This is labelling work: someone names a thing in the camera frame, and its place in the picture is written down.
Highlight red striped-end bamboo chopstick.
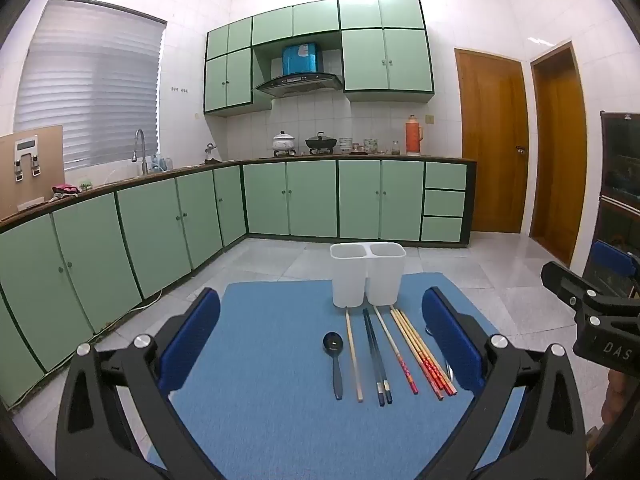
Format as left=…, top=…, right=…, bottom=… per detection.
left=393, top=310, right=450, bottom=398

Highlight black chopstick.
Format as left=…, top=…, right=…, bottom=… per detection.
left=363, top=308, right=385, bottom=407
left=366, top=308, right=393, bottom=405

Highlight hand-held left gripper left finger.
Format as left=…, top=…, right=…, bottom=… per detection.
left=56, top=287, right=226, bottom=480

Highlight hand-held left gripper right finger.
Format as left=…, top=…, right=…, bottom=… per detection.
left=421, top=286, right=586, bottom=480

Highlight wooden door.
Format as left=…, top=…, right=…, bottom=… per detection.
left=530, top=41, right=588, bottom=267
left=454, top=47, right=530, bottom=235

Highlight cardboard board with clips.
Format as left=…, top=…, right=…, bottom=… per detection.
left=0, top=125, right=66, bottom=217

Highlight black plastic spoon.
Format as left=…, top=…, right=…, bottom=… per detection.
left=323, top=331, right=345, bottom=401

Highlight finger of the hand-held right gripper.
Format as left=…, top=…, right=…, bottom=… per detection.
left=541, top=261, right=640, bottom=331
left=585, top=241, right=640, bottom=298

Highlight blue hood chimney cover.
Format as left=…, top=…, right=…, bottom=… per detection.
left=282, top=42, right=321, bottom=76

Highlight black range hood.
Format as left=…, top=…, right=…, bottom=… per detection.
left=256, top=72, right=344, bottom=99

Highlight green upper cabinets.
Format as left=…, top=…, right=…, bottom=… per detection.
left=204, top=0, right=435, bottom=117

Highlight orange thermos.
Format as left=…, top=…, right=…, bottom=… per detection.
left=405, top=115, right=425, bottom=156

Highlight white window blind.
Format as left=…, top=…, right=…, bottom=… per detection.
left=14, top=0, right=167, bottom=171

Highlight plain wooden chopstick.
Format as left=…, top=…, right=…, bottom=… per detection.
left=345, top=309, right=364, bottom=403

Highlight red-end bamboo chopstick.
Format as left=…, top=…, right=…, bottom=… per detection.
left=399, top=309, right=458, bottom=394

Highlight chrome kitchen faucet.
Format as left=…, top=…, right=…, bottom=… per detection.
left=131, top=129, right=149, bottom=177

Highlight brown-red patterned bamboo chopstick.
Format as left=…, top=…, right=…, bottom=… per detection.
left=390, top=310, right=445, bottom=401

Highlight dark glass-front cabinet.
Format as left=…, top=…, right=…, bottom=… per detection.
left=597, top=111, right=640, bottom=281

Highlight black wok with lid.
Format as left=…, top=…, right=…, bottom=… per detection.
left=305, top=131, right=340, bottom=155

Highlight blue table mat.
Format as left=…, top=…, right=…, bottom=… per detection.
left=145, top=272, right=526, bottom=480

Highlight green base cabinets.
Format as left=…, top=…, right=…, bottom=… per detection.
left=0, top=164, right=248, bottom=411
left=242, top=157, right=476, bottom=248

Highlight person's right hand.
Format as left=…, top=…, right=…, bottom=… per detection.
left=603, top=370, right=628, bottom=427

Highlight white two-compartment utensil holder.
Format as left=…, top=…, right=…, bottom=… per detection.
left=330, top=242, right=407, bottom=309

